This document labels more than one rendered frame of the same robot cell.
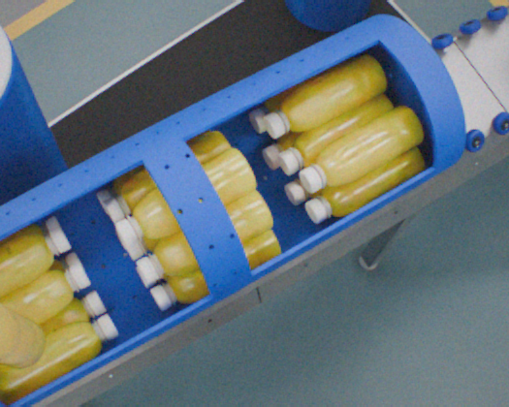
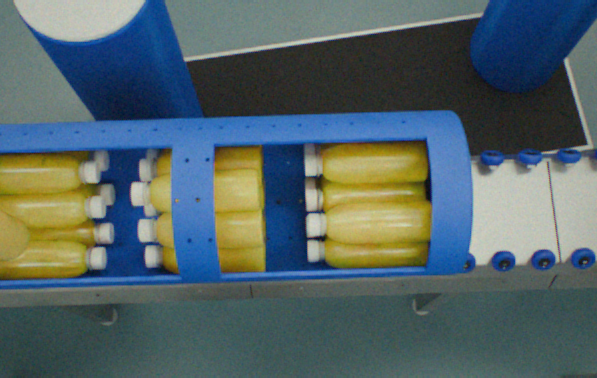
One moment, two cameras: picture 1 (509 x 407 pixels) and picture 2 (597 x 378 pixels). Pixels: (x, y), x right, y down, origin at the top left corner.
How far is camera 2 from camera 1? 0.33 m
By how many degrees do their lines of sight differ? 12
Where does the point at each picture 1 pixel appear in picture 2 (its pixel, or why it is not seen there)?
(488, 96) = (549, 227)
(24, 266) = (49, 180)
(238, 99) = (278, 132)
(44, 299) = (56, 212)
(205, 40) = (380, 45)
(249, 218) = (242, 231)
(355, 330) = (376, 359)
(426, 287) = (460, 357)
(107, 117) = (262, 73)
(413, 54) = (447, 165)
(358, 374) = not seen: outside the picture
